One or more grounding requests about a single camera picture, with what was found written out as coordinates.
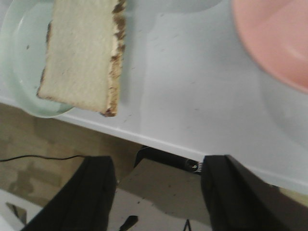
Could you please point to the bread slice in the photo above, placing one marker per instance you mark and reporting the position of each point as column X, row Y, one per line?
column 84, row 57

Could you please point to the pink plastic bowl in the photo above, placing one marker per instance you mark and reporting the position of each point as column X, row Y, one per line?
column 275, row 34

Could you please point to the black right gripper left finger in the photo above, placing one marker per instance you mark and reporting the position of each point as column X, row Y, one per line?
column 84, row 203

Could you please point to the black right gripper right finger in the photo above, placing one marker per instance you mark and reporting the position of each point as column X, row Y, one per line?
column 238, row 200

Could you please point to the mint green round plate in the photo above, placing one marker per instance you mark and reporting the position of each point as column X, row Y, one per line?
column 22, row 56

